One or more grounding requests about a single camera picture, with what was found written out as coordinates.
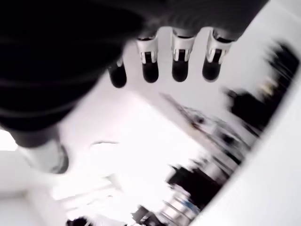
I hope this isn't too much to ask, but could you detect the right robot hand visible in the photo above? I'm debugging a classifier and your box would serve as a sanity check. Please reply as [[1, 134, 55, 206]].
[[0, 0, 270, 175]]

